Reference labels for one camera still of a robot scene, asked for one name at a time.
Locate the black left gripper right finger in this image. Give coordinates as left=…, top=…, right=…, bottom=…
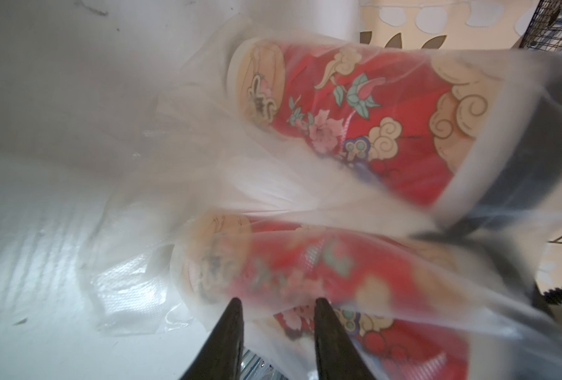
left=314, top=298, right=375, bottom=380

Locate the clear plastic carrier bag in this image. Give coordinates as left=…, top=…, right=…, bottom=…
left=78, top=16, right=562, bottom=379

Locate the red cup black lid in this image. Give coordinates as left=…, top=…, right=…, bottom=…
left=227, top=38, right=562, bottom=234
left=171, top=209, right=503, bottom=379

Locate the black wire basket right wall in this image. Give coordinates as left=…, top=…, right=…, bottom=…
left=519, top=0, right=562, bottom=53

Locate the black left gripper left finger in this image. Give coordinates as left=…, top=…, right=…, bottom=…
left=180, top=298, right=244, bottom=380

